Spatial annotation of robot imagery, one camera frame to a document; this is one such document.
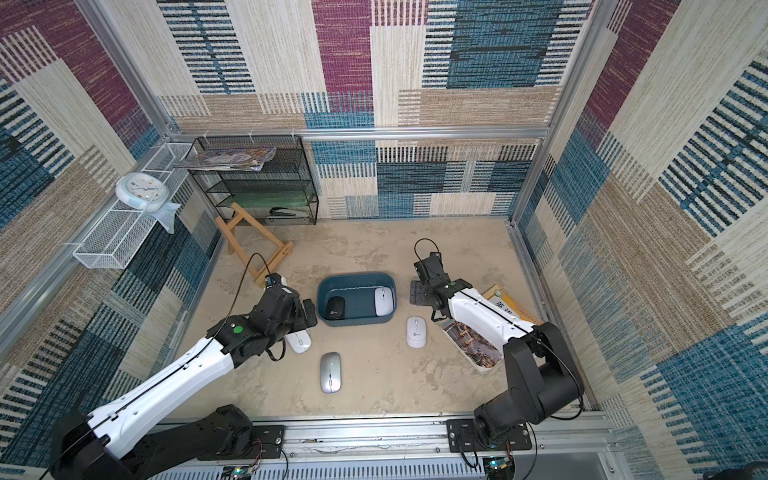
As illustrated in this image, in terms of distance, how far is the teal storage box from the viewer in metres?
0.95

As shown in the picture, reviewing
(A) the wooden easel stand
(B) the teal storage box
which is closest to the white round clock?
(A) the wooden easel stand

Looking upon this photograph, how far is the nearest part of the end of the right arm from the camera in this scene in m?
0.64

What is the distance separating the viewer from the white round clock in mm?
737

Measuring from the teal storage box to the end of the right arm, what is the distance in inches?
5.6

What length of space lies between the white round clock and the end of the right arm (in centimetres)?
67
